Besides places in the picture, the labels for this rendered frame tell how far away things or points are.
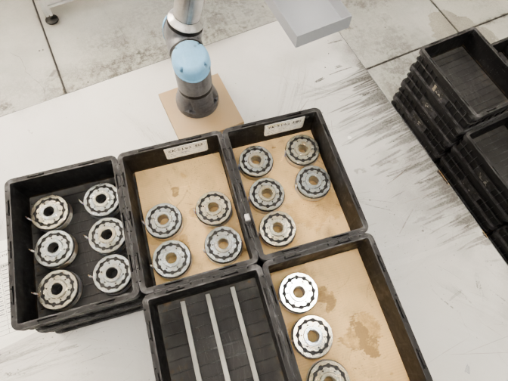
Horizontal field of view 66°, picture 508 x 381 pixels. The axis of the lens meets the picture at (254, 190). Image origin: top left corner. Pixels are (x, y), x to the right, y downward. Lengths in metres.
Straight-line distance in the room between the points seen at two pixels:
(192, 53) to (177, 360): 0.87
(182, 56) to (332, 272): 0.78
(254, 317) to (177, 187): 0.43
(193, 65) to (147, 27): 1.53
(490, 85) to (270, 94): 1.05
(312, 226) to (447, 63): 1.20
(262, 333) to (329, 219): 0.37
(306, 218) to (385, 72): 1.62
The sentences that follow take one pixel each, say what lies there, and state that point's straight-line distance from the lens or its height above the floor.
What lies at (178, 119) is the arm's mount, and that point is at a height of 0.73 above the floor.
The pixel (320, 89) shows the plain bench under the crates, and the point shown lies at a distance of 1.53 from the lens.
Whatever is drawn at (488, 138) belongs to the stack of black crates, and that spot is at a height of 0.38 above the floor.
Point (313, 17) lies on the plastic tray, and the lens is 1.45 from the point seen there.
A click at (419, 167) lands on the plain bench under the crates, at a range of 1.46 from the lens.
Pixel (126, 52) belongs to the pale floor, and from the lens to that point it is 2.65.
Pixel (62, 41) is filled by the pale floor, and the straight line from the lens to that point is 2.85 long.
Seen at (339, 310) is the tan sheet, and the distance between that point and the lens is 1.10.
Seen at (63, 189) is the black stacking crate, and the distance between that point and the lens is 1.28.
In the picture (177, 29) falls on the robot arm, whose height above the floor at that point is 0.97.
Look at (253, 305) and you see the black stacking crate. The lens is 1.08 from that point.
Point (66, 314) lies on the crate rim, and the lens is 1.06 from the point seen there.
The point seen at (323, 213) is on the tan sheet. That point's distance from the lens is 1.15.
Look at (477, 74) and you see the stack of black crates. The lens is 2.11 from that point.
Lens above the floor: 1.90
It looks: 67 degrees down
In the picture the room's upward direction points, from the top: 3 degrees clockwise
